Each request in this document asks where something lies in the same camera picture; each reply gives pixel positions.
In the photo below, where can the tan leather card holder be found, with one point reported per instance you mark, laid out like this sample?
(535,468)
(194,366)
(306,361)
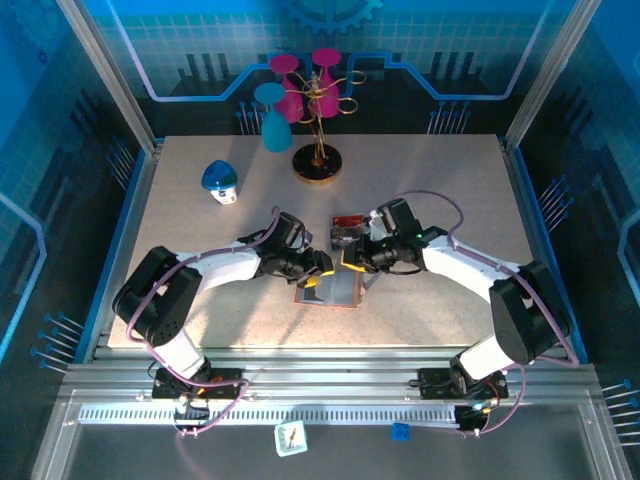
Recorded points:
(345,290)

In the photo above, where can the red card with white logo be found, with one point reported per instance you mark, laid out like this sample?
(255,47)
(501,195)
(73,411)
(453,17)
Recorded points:
(347,220)

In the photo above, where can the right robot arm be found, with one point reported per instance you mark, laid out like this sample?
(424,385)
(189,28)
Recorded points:
(525,310)

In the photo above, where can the blue lidded white cup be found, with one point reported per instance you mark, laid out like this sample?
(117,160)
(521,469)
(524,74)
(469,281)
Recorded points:
(220,175)

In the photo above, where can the teal wine glass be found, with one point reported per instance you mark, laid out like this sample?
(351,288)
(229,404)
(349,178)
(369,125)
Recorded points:
(276,132)

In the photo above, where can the magenta wine glass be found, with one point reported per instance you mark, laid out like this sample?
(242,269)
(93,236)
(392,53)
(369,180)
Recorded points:
(290,102)
(327,102)

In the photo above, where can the white cube with clock print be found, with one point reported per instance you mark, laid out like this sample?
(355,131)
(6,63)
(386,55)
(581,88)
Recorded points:
(291,439)

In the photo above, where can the small blue cube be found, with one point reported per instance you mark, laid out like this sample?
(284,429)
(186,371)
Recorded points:
(401,432)

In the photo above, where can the black controller board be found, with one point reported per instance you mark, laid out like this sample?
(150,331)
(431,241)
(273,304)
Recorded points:
(192,415)
(472,419)

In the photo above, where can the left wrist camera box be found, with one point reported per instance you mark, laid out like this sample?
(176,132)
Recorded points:
(307,236)

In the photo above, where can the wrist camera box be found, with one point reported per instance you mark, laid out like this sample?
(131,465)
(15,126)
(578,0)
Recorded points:
(307,236)
(376,226)

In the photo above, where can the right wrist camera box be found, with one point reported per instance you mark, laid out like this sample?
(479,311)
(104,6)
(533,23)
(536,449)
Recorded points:
(376,226)

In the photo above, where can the aluminium table rail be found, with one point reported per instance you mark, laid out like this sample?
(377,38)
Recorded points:
(325,365)

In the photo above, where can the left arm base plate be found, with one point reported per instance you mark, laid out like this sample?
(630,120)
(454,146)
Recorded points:
(225,385)

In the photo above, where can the aluminium side rail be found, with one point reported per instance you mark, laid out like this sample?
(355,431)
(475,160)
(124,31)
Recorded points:
(140,200)
(522,200)

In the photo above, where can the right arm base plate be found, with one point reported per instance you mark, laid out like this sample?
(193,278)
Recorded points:
(435,385)

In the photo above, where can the aluminium frame post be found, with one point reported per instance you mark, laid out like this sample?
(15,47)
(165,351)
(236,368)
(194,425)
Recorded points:
(112,80)
(547,80)

